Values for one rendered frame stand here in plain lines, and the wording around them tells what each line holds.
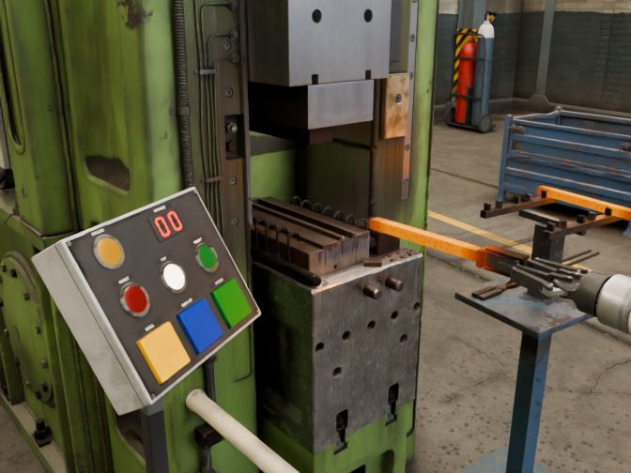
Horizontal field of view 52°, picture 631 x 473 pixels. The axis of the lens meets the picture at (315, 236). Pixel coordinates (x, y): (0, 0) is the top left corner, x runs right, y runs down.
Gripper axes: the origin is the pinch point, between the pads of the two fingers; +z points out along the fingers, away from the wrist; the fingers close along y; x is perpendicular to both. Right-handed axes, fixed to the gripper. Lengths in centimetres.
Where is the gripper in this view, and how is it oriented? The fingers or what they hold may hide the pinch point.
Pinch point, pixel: (504, 262)
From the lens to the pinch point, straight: 129.4
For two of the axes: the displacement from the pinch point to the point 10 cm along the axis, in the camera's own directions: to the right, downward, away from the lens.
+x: 0.1, -9.4, -3.4
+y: 7.7, -2.1, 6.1
